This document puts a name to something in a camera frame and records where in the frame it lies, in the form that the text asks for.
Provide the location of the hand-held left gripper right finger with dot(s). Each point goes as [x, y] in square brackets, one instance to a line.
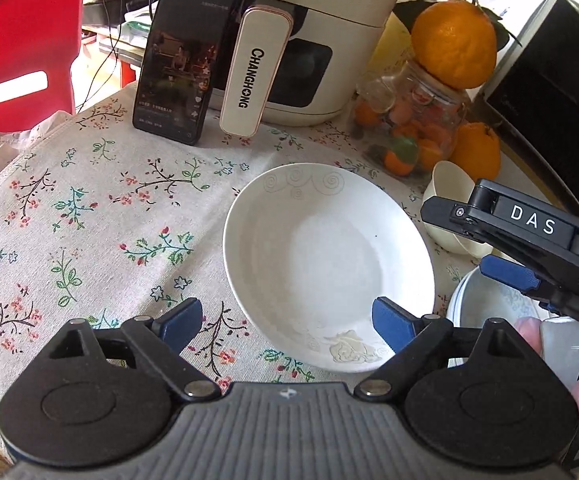
[392, 321]

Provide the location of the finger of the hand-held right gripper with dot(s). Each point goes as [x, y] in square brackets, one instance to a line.
[509, 272]
[444, 212]

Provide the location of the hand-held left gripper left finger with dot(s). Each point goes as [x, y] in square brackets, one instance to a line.
[182, 321]

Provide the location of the cream bowl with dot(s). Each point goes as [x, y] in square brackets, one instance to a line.
[447, 180]

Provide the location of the white blue-rimmed dish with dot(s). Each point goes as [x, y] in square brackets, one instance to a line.
[484, 300]

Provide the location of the white swirl-pattern plate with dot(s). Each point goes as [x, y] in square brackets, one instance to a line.
[319, 260]

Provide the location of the orange without leaves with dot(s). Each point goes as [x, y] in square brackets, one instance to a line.
[477, 152]

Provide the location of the pile of small kumquats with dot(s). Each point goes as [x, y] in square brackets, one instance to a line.
[402, 155]

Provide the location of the clear glass jar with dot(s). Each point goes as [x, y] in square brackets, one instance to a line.
[434, 110]

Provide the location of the black microwave oven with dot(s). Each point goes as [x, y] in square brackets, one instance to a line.
[554, 90]

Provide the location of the floral tablecloth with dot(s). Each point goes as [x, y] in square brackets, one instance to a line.
[94, 210]

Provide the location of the large orange with leaves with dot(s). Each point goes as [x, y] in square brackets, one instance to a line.
[454, 42]

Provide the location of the pale yellow container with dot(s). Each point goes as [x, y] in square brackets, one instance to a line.
[389, 45]

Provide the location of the white air fryer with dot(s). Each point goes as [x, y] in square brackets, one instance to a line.
[339, 0]

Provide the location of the black smartphone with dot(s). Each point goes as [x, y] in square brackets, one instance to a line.
[179, 60]

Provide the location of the red plastic chair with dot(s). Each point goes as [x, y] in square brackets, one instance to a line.
[14, 25]

